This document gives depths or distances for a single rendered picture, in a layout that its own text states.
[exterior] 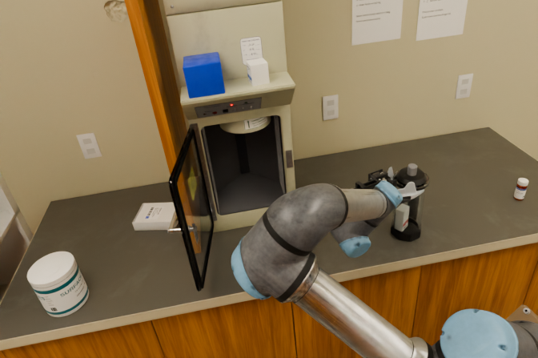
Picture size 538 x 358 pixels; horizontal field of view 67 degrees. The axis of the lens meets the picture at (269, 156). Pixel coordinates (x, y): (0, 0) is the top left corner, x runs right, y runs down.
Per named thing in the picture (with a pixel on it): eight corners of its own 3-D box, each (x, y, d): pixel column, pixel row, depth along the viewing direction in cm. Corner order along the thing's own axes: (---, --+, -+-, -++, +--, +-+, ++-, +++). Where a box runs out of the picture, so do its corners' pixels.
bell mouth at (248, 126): (218, 114, 147) (215, 101, 144) (266, 107, 148) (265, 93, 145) (221, 137, 131) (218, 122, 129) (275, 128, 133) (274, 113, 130)
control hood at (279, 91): (186, 117, 125) (180, 86, 120) (290, 101, 128) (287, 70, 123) (186, 134, 115) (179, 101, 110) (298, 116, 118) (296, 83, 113)
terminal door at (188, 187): (214, 224, 145) (192, 125, 124) (200, 294, 119) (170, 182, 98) (211, 225, 145) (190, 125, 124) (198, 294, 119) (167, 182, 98)
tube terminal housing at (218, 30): (209, 193, 170) (169, 0, 131) (285, 180, 173) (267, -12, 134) (212, 232, 149) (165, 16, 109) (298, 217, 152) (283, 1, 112)
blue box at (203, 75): (189, 86, 119) (182, 56, 115) (222, 81, 120) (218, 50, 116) (189, 98, 111) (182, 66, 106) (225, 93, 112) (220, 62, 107)
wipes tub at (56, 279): (52, 288, 133) (34, 255, 125) (93, 280, 134) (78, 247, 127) (40, 322, 122) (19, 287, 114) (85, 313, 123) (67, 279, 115)
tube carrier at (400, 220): (407, 215, 146) (412, 164, 135) (429, 232, 137) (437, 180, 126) (383, 225, 142) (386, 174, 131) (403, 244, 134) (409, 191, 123)
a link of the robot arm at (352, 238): (371, 231, 104) (347, 201, 111) (343, 259, 108) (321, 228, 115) (386, 234, 110) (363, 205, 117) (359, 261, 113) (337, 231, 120)
